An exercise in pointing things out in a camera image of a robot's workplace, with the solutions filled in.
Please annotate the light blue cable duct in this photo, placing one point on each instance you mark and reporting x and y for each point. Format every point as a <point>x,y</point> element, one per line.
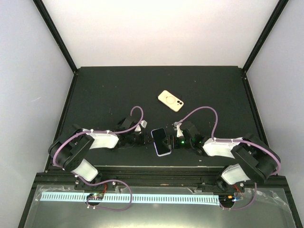
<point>134,198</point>

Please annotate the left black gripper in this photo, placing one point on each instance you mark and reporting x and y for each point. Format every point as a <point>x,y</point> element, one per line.
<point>145,140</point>

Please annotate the right circuit board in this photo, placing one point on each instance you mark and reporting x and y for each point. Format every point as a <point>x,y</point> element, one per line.
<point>232,198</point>

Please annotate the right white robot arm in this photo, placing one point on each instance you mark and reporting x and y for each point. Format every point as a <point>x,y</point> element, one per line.
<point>252,158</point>

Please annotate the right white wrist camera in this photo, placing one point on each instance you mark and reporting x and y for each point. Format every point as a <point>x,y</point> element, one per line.
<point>177,128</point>

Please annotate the left circuit board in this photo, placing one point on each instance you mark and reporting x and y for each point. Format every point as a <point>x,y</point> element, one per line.
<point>95,196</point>

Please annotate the left black frame post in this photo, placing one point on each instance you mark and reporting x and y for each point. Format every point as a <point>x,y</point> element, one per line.
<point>55,33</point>

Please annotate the lavender phone case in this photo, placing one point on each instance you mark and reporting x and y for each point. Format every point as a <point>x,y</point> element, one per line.
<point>161,149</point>

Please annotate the beige phone case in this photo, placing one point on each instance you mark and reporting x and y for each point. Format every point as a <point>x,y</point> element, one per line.
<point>170,100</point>

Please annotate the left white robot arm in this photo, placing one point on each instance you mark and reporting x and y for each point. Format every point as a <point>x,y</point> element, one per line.
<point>68,151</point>

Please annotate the teal phone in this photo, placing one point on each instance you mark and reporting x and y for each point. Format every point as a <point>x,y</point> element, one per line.
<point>158,134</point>

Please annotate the right black frame post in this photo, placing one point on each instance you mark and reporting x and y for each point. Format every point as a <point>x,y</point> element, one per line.
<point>275,15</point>

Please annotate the circuit board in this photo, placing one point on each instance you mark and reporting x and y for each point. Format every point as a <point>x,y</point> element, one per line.
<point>232,198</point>
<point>95,196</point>

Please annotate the black front rail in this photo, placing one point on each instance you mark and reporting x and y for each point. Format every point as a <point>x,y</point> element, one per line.
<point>136,177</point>

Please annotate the black phone case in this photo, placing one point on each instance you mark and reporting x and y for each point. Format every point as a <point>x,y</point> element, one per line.
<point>122,125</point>

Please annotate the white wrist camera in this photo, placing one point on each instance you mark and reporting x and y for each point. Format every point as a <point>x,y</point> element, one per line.
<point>141,126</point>
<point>177,128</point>

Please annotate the black frame post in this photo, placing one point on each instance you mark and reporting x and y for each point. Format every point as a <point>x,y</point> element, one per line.
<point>275,15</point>
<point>55,33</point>

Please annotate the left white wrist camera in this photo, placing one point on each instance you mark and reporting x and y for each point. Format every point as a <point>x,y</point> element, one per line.
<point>141,126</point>

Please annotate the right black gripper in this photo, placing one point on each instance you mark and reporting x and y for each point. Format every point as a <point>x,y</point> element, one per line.
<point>171,140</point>

